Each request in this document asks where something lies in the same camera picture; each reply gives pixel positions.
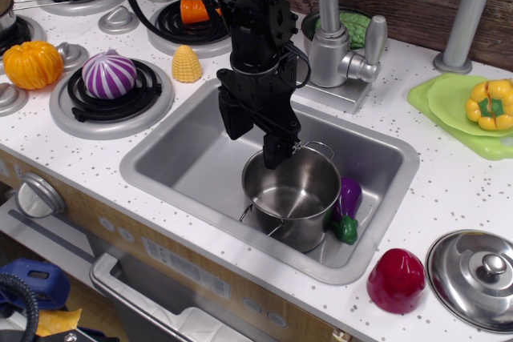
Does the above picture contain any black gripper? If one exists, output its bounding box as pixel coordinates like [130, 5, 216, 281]
[216, 53, 301, 170]

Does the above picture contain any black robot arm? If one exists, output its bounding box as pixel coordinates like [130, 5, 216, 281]
[203, 0, 301, 169]

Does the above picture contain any grey toy sink basin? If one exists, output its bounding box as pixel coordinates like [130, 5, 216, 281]
[120, 80, 420, 284]

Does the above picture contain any stainless steel pot lid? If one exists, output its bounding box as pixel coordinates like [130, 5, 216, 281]
[426, 230, 512, 334]

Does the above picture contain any yellow toy corn piece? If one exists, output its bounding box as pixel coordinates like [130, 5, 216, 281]
[172, 45, 203, 82]

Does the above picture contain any silver toy faucet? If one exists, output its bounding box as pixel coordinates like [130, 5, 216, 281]
[297, 0, 388, 114]

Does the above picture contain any front right stove burner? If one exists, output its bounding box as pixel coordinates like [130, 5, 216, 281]
[50, 60, 174, 140]

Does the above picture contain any purple toy eggplant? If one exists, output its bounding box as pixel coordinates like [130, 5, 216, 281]
[328, 177, 363, 245]

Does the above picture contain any orange toy carrot piece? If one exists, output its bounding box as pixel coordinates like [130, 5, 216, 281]
[180, 0, 210, 25]

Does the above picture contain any back right stove burner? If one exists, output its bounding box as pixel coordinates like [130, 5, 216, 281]
[147, 1, 232, 58]

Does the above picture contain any green toy vegetable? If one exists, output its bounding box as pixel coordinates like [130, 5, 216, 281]
[339, 11, 371, 50]

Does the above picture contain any purple striped toy onion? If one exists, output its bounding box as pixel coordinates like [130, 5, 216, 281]
[82, 50, 137, 100]

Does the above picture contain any light green plate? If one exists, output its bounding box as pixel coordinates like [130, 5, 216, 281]
[427, 74, 512, 138]

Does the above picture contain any red toy vegetable half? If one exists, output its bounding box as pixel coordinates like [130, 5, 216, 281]
[366, 248, 426, 314]

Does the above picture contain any light green cutting board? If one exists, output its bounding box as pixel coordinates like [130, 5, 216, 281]
[407, 74, 512, 161]

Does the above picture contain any silver oven dial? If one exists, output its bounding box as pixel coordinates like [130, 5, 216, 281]
[15, 172, 66, 219]

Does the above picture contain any orange toy pumpkin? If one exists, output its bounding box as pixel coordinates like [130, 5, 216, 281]
[2, 41, 64, 91]

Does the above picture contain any yellow toy bell pepper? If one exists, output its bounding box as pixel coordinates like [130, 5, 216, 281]
[465, 79, 512, 131]

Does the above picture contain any blue clamp tool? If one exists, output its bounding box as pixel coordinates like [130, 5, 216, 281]
[1, 258, 71, 310]

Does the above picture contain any front left stove burner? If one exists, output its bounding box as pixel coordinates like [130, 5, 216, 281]
[1, 16, 46, 59]

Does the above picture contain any yellow cloth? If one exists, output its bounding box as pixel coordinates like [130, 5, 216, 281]
[35, 308, 82, 337]

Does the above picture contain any grey vertical pole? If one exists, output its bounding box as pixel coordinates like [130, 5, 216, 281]
[433, 0, 487, 74]

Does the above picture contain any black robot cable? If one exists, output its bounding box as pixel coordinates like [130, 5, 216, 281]
[118, 0, 233, 50]

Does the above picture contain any grey oven door handle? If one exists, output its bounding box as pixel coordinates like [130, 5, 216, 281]
[90, 253, 249, 341]

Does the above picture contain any steel saucepan with handle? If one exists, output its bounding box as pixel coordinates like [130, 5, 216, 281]
[1, 0, 72, 38]

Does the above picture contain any black hose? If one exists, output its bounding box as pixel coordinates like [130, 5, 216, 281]
[0, 272, 40, 342]

